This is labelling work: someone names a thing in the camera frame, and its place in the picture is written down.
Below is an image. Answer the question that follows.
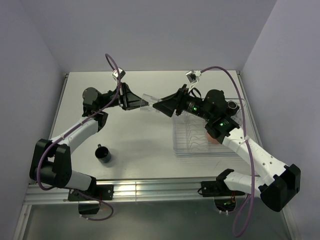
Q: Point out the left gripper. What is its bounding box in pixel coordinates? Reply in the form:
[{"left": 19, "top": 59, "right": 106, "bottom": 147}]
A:
[{"left": 98, "top": 82, "right": 148, "bottom": 111}]

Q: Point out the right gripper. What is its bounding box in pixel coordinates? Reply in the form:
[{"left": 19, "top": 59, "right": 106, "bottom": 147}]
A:
[{"left": 152, "top": 84, "right": 214, "bottom": 121}]

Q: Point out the clear glass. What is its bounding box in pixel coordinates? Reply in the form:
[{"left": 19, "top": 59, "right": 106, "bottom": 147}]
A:
[{"left": 139, "top": 94, "right": 160, "bottom": 113}]

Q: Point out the orange plastic cup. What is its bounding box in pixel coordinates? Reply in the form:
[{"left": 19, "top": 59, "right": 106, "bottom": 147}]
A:
[{"left": 206, "top": 132, "right": 220, "bottom": 145}]

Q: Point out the small black mug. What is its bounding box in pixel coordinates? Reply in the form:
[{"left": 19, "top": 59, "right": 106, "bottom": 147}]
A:
[{"left": 94, "top": 144, "right": 112, "bottom": 164}]

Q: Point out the black ceramic mug cream inside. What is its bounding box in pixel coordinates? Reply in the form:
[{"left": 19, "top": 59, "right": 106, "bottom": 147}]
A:
[{"left": 226, "top": 100, "right": 240, "bottom": 116}]

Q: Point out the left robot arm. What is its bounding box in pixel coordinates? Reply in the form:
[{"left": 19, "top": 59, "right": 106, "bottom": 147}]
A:
[{"left": 29, "top": 82, "right": 149, "bottom": 200}]

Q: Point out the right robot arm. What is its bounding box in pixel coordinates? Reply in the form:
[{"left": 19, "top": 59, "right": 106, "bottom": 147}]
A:
[{"left": 153, "top": 85, "right": 301, "bottom": 212}]

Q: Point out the clear plastic drip tray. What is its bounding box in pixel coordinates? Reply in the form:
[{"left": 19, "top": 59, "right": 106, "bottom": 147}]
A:
[{"left": 171, "top": 97, "right": 248, "bottom": 159}]

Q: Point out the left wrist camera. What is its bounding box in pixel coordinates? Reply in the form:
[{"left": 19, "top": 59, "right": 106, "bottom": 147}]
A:
[{"left": 111, "top": 67, "right": 126, "bottom": 82}]

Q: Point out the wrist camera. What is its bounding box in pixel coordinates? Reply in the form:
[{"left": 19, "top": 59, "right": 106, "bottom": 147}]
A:
[
  {"left": 111, "top": 67, "right": 126, "bottom": 82},
  {"left": 185, "top": 70, "right": 202, "bottom": 93}
]

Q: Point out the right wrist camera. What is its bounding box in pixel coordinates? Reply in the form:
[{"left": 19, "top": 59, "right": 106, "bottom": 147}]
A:
[{"left": 185, "top": 70, "right": 202, "bottom": 93}]

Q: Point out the white wire dish rack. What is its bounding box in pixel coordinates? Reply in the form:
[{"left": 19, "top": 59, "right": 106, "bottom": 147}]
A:
[{"left": 172, "top": 98, "right": 247, "bottom": 154}]

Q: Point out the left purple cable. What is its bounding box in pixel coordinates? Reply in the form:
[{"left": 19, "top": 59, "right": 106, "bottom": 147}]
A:
[{"left": 37, "top": 53, "right": 123, "bottom": 222}]

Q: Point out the purple cable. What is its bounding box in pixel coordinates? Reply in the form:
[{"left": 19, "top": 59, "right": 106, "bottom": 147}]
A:
[
  {"left": 199, "top": 66, "right": 256, "bottom": 238},
  {"left": 37, "top": 53, "right": 123, "bottom": 222}
]

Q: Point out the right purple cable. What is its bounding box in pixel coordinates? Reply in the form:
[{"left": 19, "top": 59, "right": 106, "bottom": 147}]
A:
[{"left": 199, "top": 66, "right": 256, "bottom": 238}]

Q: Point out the aluminium extrusion rail frame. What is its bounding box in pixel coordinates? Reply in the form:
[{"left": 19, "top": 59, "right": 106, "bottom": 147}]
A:
[{"left": 23, "top": 174, "right": 288, "bottom": 206}]

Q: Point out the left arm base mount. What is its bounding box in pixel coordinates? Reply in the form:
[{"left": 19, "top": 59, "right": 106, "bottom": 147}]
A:
[{"left": 67, "top": 184, "right": 115, "bottom": 216}]

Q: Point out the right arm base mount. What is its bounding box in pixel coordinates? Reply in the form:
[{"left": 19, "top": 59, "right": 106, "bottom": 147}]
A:
[{"left": 197, "top": 180, "right": 236, "bottom": 212}]

